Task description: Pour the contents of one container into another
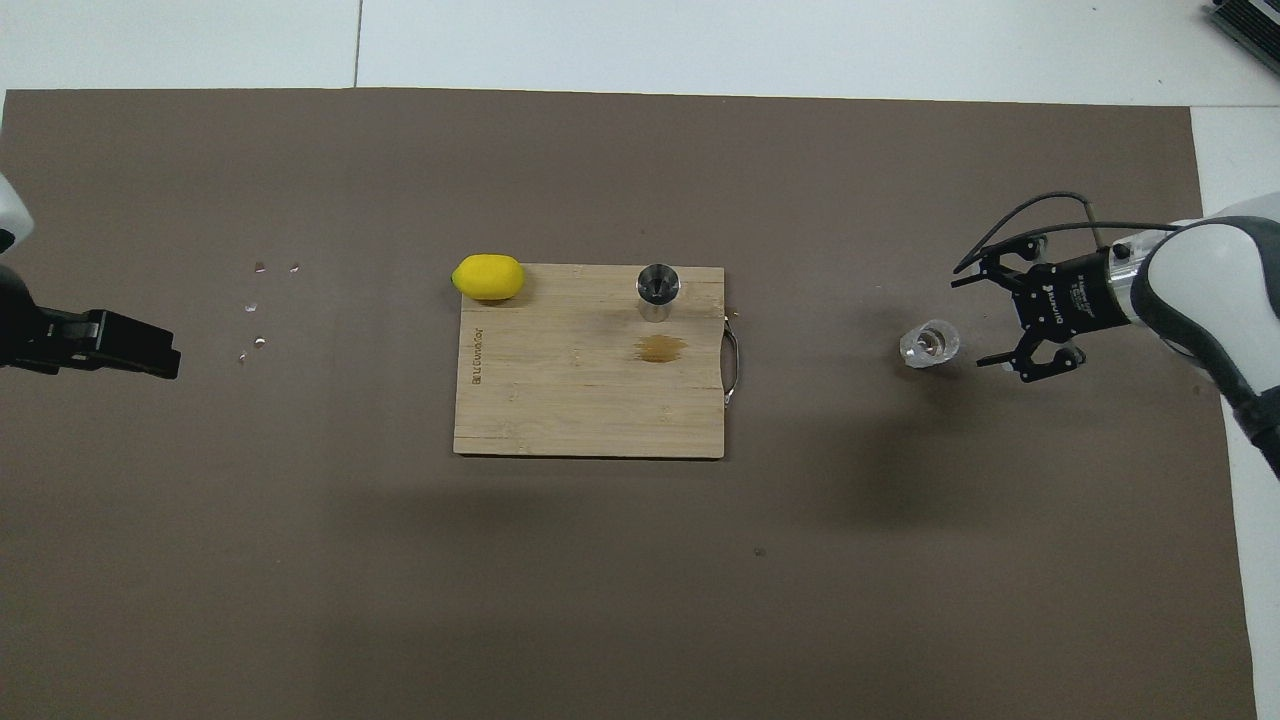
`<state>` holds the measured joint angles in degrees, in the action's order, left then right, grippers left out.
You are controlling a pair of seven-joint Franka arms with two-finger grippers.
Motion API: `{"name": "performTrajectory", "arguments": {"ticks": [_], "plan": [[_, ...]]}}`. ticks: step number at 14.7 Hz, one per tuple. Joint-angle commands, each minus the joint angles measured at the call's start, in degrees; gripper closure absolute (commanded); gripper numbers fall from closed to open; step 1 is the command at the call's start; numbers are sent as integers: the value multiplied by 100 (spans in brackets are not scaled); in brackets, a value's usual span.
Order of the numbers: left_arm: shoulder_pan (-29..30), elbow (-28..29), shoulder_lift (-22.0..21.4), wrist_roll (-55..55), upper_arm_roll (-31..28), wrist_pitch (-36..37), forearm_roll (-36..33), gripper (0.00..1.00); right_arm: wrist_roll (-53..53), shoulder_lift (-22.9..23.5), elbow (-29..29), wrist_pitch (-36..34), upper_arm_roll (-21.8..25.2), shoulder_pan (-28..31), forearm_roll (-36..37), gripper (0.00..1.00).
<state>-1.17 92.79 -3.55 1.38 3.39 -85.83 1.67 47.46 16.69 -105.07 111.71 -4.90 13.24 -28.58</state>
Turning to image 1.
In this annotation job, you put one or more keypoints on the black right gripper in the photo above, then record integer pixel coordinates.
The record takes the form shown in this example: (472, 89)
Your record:
(1075, 295)

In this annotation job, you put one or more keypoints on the bamboo cutting board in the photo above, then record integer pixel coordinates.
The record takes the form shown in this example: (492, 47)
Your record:
(580, 400)

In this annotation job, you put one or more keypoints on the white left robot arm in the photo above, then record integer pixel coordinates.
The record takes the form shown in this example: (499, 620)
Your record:
(12, 215)

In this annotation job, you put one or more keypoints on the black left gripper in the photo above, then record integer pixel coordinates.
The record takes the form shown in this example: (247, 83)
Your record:
(20, 330)

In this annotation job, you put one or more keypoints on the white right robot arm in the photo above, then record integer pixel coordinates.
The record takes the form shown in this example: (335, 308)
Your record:
(1220, 270)

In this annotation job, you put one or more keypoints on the grey ribbed device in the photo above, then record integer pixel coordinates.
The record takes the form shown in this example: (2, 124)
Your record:
(1250, 25)

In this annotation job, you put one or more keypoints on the brown paper table mat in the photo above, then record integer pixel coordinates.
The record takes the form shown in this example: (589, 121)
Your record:
(600, 600)

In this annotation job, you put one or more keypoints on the clear glass cup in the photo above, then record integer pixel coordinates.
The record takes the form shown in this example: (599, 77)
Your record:
(932, 344)

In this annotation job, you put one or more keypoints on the yellow lemon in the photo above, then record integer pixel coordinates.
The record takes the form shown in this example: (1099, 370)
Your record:
(488, 278)

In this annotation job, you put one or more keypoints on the steel double jigger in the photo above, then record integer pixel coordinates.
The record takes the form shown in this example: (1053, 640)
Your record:
(658, 285)

